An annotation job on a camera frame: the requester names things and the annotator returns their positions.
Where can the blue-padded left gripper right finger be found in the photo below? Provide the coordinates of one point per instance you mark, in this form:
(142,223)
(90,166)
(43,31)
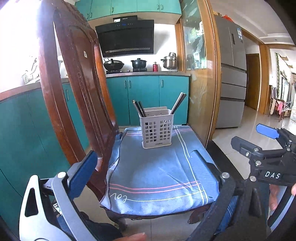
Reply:
(208,177)

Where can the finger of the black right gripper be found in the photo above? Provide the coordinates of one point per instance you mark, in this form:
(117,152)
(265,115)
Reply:
(256,153)

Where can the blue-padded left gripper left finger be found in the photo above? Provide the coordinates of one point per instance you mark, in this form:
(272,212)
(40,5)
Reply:
(75,179)

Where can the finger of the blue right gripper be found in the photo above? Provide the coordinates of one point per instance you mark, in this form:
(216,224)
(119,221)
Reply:
(267,131)

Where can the cream white chopstick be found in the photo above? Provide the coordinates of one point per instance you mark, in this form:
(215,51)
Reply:
(176,103)

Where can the dark red chopstick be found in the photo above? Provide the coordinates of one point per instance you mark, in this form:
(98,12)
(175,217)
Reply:
(142,109)

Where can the teal upper kitchen cabinets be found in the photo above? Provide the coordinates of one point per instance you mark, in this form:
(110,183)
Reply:
(93,9)

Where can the person's right hand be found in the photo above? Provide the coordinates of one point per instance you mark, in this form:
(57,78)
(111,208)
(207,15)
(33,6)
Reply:
(273,197)

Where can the person's left hand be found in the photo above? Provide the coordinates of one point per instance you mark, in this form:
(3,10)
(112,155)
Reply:
(136,237)

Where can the silver refrigerator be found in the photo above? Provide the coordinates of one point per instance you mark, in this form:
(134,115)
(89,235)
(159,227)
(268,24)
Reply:
(233,74)

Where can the blue striped cloth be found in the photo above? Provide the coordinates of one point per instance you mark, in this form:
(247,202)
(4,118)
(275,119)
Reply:
(153,182)

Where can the white plastic utensil holder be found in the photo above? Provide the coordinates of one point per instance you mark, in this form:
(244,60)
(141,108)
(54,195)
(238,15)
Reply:
(156,127)

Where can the black chopstick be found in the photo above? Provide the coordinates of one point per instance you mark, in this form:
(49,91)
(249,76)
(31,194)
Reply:
(179,104)

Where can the dark brown chopstick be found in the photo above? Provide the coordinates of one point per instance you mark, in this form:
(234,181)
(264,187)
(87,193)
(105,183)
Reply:
(137,107)

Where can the carved wooden chair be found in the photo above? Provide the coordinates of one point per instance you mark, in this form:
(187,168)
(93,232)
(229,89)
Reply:
(60,24)

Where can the wooden glass sliding door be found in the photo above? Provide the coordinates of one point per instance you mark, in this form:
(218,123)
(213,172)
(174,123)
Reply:
(198,52)

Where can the stainless steel pot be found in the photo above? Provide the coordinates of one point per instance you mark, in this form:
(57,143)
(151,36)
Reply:
(170,61)

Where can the red kettle bottle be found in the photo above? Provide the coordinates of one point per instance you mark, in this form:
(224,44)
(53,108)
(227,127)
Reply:
(155,67)

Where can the black wok with lid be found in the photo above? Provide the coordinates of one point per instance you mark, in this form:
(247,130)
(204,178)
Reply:
(113,65)

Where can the black clay pot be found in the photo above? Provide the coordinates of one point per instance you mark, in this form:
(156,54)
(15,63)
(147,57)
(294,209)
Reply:
(138,63)

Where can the black range hood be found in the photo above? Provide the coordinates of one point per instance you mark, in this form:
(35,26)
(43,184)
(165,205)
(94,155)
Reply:
(129,37)

